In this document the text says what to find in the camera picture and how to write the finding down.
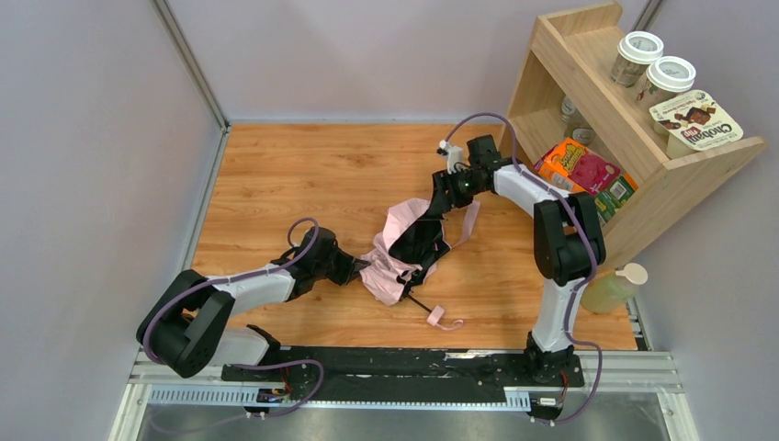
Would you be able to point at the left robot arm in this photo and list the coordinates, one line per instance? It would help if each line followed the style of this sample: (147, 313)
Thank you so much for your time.
(187, 328)

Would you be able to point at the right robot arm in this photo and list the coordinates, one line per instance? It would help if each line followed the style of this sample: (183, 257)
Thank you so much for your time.
(568, 242)

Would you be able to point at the green snack box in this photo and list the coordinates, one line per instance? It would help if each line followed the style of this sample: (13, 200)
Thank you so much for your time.
(609, 201)

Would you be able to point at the left paper coffee cup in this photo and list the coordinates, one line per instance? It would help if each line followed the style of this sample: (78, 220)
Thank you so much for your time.
(636, 51)

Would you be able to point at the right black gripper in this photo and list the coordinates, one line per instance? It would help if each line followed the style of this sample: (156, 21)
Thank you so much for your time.
(428, 225)

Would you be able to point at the Chobani flip yogurt pack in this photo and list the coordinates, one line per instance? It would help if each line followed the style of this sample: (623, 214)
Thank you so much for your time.
(694, 122)

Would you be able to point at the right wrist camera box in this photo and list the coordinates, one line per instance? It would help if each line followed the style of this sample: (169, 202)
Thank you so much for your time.
(453, 156)

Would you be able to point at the glass jar on shelf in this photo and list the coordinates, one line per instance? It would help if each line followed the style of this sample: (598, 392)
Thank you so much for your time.
(577, 127)

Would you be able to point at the yellow-green juice bottle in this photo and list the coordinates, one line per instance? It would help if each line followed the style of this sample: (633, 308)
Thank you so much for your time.
(615, 288)

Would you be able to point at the wooden shelf rack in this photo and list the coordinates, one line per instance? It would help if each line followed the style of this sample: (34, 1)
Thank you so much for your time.
(569, 54)

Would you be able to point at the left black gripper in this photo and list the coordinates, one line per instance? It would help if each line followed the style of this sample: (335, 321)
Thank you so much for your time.
(346, 268)

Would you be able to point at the right paper coffee cup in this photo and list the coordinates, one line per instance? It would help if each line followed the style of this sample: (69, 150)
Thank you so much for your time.
(666, 78)

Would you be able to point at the orange pink snack box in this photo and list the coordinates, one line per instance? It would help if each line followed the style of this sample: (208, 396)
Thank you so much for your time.
(575, 168)

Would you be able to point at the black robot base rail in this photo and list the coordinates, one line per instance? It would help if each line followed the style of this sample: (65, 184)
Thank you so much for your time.
(402, 378)

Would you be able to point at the paper coffee cup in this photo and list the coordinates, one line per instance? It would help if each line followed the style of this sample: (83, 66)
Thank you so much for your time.
(636, 51)
(666, 78)

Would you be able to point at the pink folding umbrella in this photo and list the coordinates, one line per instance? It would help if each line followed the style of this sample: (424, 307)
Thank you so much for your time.
(405, 253)

